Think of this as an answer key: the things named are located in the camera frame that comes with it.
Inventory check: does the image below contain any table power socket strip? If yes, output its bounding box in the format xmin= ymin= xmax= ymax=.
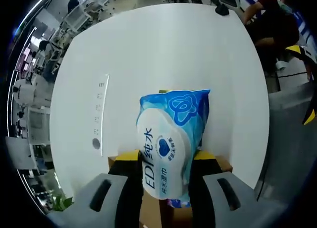
xmin=93 ymin=74 xmax=110 ymax=157

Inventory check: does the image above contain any grey mesh office chair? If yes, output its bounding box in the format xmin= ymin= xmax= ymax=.
xmin=254 ymin=83 xmax=317 ymax=206

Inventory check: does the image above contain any soft blue white wipes pack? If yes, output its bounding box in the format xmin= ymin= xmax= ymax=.
xmin=135 ymin=89 xmax=211 ymax=209

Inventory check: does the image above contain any brown cardboard shoe box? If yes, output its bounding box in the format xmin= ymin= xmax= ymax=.
xmin=107 ymin=156 xmax=233 ymax=228

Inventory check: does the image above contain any potted green plant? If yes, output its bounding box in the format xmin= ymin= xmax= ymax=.
xmin=51 ymin=195 xmax=74 ymax=213

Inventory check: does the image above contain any small black object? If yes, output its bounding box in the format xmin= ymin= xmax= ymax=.
xmin=214 ymin=3 xmax=230 ymax=16

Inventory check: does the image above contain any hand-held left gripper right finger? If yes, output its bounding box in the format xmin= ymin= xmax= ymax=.
xmin=190 ymin=150 xmax=289 ymax=228

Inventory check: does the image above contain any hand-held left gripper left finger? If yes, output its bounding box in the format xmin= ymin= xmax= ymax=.
xmin=48 ymin=150 xmax=144 ymax=228

